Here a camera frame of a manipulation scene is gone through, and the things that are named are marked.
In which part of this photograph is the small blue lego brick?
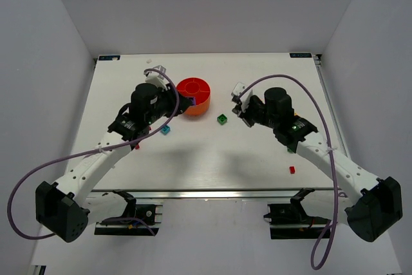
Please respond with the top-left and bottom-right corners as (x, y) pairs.
(160, 125), (171, 135)

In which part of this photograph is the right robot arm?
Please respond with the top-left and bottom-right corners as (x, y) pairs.
(231, 82), (403, 242)

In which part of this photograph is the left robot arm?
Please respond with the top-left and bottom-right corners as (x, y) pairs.
(35, 83), (192, 243)

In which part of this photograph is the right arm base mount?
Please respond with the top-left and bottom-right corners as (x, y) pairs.
(263, 188), (328, 240)

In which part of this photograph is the left corner label sticker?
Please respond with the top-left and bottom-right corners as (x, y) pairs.
(98, 55), (120, 61)

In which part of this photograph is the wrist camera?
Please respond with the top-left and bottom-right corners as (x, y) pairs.
(144, 65), (167, 90)
(231, 82), (253, 112)

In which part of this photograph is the orange round divided container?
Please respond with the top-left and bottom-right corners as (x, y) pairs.
(177, 77), (211, 117)

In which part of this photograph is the right corner label sticker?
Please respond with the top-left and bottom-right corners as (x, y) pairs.
(289, 52), (312, 59)

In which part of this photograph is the corner label sticker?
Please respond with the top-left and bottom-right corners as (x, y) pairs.
(289, 52), (312, 59)
(98, 55), (120, 61)

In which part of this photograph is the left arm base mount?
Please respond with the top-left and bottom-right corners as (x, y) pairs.
(94, 190), (163, 236)

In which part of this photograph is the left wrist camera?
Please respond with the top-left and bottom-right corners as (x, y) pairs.
(144, 65), (167, 90)

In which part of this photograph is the green square lego brick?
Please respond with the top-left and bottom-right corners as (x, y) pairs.
(216, 114), (228, 125)

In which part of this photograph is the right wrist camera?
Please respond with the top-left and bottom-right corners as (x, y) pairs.
(231, 82), (253, 112)

